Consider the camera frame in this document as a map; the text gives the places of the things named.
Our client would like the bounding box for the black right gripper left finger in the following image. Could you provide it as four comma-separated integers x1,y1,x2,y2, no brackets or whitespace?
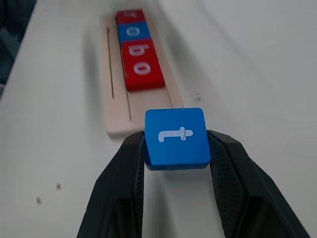
75,130,147,238

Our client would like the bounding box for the red letter o block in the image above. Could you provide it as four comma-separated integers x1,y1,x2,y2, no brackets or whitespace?
123,59,165,91

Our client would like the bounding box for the long wooden tray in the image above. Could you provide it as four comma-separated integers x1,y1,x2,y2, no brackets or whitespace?
101,0,184,137

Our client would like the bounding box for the red letter r block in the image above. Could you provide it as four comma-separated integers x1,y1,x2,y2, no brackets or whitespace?
115,9,145,25

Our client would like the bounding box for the blue letter o block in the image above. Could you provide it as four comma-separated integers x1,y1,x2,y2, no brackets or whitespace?
117,22,150,43

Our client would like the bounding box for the red letter b block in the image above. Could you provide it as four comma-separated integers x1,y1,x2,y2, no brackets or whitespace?
120,39,159,62

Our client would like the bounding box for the blue letter t block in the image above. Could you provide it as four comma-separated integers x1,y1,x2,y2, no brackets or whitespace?
144,108,211,171

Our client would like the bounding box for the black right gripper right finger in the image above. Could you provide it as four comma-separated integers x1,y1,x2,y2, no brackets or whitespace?
207,130,312,238

